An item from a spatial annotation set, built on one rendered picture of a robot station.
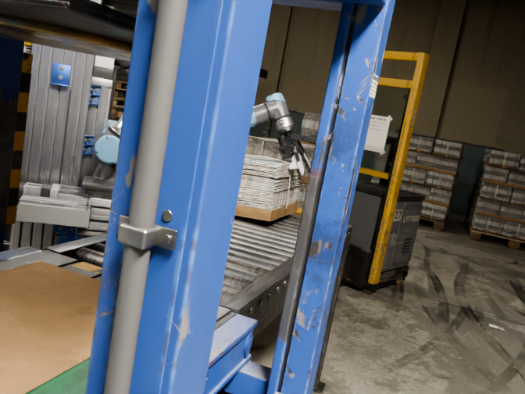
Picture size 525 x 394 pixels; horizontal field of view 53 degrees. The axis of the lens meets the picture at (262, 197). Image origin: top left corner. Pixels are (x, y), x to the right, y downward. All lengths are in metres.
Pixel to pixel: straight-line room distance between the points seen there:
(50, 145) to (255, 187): 0.95
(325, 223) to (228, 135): 0.60
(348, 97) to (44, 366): 0.67
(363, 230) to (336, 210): 3.35
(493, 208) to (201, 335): 7.54
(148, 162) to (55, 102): 2.07
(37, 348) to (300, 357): 0.48
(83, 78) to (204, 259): 2.07
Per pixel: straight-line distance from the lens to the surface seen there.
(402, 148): 4.00
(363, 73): 0.97
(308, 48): 10.10
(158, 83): 0.38
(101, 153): 2.14
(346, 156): 0.97
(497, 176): 7.91
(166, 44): 0.39
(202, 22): 0.40
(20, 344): 0.96
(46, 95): 2.47
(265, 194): 2.04
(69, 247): 1.47
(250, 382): 1.16
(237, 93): 0.42
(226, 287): 1.33
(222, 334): 1.08
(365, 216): 4.31
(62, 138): 2.46
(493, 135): 9.58
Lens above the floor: 1.24
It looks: 9 degrees down
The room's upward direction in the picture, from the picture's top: 10 degrees clockwise
